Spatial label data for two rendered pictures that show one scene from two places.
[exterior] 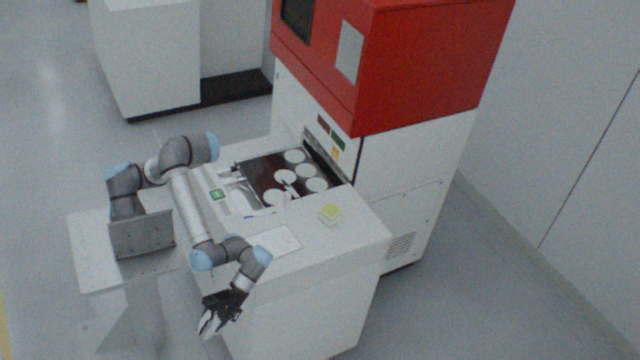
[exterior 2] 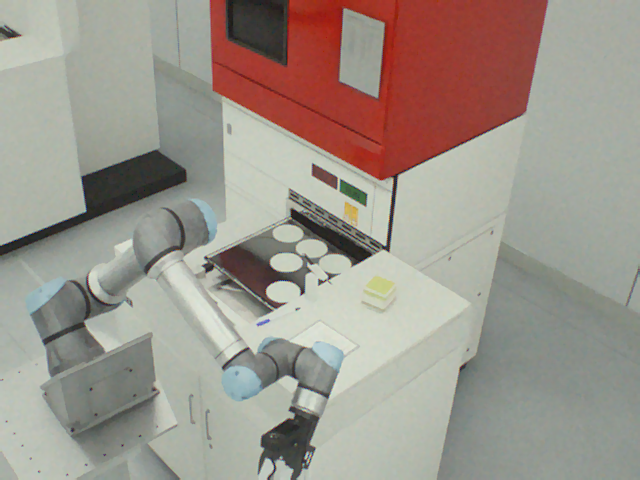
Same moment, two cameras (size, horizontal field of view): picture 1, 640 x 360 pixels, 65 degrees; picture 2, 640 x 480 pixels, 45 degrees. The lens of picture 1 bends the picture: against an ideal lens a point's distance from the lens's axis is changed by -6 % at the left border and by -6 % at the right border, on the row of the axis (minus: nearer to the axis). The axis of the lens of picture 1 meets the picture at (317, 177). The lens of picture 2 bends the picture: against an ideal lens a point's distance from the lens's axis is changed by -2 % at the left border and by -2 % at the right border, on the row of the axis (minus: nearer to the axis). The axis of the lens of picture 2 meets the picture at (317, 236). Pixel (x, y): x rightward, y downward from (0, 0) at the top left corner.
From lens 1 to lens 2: 0.45 m
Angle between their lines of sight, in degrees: 10
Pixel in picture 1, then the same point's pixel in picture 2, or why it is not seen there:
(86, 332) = not seen: outside the picture
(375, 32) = (401, 13)
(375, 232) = (447, 304)
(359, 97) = (388, 114)
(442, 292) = (519, 395)
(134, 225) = (97, 370)
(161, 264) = (147, 425)
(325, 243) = (386, 333)
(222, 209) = not seen: hidden behind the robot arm
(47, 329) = not seen: outside the picture
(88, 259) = (26, 446)
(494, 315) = (601, 409)
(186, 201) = (197, 299)
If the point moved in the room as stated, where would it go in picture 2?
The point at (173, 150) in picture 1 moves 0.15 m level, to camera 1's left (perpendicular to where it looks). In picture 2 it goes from (157, 229) to (88, 232)
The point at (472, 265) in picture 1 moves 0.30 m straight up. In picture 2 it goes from (545, 349) to (560, 298)
